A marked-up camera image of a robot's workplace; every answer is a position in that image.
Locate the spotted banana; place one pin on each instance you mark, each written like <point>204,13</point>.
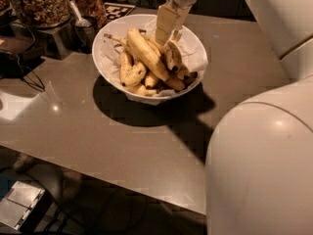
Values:
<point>172,56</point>

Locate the left curved banana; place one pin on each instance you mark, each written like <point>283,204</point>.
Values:
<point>126,63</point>

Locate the white bowl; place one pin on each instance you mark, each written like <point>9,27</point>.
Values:
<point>106,56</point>

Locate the glass jar of granola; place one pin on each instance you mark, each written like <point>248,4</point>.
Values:
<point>94,9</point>

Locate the bottom front banana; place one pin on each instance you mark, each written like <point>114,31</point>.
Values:
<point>141,90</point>

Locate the small middle banana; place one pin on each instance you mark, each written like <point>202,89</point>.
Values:
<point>151,80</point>

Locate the white plastic scoop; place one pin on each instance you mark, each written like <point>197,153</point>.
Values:
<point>79,20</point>

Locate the black device with cable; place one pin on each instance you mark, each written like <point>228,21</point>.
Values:
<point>20,54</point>

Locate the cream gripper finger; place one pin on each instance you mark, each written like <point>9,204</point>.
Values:
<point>167,20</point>
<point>180,14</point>

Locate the far right banana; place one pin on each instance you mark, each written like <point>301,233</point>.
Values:
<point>186,76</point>

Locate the black white fiducial marker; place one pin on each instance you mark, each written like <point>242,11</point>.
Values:
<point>116,11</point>

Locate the glass jar of nuts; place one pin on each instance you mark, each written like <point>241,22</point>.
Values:
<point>42,13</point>

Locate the dark scoop holder cup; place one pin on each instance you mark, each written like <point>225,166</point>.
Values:
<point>83,36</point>

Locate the left lower banana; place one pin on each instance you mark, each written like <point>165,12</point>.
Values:
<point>135,75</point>

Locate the metal box on floor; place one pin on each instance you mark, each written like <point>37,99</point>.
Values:
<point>20,206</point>

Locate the steel jar stand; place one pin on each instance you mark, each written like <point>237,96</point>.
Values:
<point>57,41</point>

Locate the large top banana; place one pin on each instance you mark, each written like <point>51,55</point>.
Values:
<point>146,54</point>

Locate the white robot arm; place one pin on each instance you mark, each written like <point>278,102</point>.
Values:
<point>259,161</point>

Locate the lower right banana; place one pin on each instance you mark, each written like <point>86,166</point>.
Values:
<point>175,83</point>

